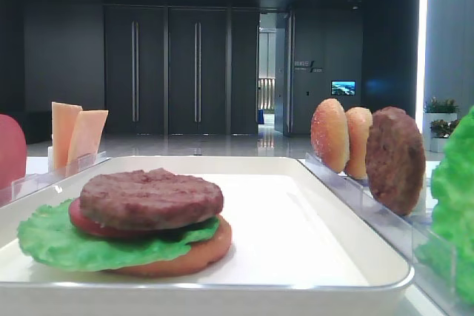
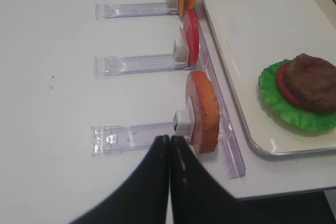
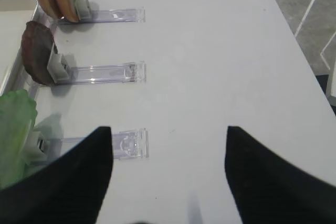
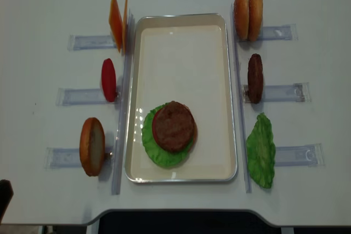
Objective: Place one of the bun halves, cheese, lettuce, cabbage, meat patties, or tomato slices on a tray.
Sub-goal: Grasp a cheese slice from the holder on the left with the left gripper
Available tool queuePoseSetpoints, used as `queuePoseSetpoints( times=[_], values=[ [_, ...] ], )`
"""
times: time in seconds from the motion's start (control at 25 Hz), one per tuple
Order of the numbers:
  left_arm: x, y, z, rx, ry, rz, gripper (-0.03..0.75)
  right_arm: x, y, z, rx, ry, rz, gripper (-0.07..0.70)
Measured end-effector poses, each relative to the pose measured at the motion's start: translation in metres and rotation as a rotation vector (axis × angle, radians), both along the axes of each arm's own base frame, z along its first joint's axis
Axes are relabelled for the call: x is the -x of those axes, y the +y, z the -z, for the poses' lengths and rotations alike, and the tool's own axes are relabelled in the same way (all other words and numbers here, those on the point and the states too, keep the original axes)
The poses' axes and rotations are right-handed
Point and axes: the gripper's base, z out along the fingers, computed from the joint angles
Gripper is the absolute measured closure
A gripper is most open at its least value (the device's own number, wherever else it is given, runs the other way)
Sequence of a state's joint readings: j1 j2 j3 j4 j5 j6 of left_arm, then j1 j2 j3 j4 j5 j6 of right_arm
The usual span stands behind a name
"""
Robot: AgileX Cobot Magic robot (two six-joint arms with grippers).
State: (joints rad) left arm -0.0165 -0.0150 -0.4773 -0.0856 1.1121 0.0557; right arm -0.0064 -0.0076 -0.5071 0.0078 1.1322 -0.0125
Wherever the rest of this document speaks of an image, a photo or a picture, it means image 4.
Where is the orange cheese slice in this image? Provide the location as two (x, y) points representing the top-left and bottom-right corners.
(122, 0), (128, 54)
(109, 0), (123, 53)

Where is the brown meat patty on stack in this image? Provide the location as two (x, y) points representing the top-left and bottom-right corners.
(155, 100), (196, 153)

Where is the red tomato slice on stack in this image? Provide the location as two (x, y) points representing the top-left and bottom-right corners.
(151, 104), (198, 150)

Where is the green lettuce leaf on stack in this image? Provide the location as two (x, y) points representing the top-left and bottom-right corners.
(141, 101), (197, 168)

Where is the upright red tomato slice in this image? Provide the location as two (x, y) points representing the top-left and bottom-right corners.
(101, 58), (117, 102)

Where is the upright brown meat patty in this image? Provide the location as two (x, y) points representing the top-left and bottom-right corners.
(247, 54), (264, 104)

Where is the upright green lettuce leaf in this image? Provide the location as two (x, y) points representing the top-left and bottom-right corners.
(246, 112), (276, 189)

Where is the clear holder for tomato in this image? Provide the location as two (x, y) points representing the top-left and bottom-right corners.
(55, 87), (121, 106)

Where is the clear holder for cheese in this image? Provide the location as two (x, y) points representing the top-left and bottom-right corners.
(67, 35), (117, 51)

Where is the clear holder for lettuce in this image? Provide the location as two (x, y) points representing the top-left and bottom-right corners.
(275, 144), (325, 167)

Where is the white rectangular metal tray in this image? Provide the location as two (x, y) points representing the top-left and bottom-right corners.
(124, 13), (237, 184)

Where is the upright bun slice near left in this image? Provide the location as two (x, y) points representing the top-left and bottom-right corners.
(79, 117), (105, 176)

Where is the upright sesame bun outer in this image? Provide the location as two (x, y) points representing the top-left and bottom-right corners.
(233, 0), (249, 40)

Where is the upright sesame bun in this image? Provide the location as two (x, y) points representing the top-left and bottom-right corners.
(233, 0), (249, 40)
(248, 0), (263, 42)

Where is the clear holder for patty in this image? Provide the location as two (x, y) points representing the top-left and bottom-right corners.
(260, 82), (312, 102)

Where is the upright sesame bun inner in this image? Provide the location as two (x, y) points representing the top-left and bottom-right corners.
(248, 0), (263, 42)

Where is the clear holder for sesame buns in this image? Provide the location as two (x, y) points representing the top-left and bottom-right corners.
(237, 24), (299, 42)

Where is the clear holder for left bun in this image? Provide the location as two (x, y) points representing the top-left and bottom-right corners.
(44, 147), (115, 170)

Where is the dark object at table corner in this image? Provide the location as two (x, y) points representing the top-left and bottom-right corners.
(0, 179), (14, 220)

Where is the clear acrylic long rail left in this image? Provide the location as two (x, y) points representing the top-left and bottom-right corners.
(111, 10), (135, 195)

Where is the clear acrylic long rail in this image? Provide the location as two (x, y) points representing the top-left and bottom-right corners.
(230, 3), (252, 193)
(111, 10), (135, 195)

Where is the clear acrylic long rail right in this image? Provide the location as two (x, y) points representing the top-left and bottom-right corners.
(230, 3), (252, 193)

